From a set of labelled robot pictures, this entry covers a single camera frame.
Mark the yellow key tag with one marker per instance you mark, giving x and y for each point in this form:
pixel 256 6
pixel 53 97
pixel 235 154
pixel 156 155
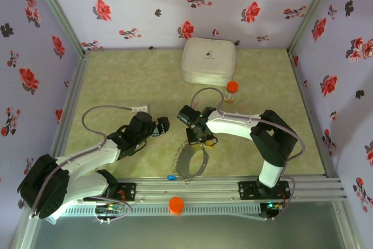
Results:
pixel 210 144

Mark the blue key tag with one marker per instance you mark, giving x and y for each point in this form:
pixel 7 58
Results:
pixel 172 178

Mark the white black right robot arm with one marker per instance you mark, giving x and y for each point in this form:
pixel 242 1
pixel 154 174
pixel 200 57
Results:
pixel 227 125

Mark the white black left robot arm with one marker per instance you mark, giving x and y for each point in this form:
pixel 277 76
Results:
pixel 84 158

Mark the orange-lid pill bottle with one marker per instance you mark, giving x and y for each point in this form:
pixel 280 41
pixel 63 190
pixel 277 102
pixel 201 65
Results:
pixel 232 87

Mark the white square lidded container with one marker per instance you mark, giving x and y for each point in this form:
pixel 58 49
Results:
pixel 208 59

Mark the orange round cap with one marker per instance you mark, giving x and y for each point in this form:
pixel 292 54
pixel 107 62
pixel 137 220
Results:
pixel 176 205

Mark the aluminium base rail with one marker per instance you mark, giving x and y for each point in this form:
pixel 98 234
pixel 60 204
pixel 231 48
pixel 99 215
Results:
pixel 186 187

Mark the aluminium side rail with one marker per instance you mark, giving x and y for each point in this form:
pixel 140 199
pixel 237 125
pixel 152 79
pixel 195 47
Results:
pixel 312 115
pixel 71 106

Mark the aluminium frame post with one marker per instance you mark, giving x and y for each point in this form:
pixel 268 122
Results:
pixel 59 13
pixel 310 13

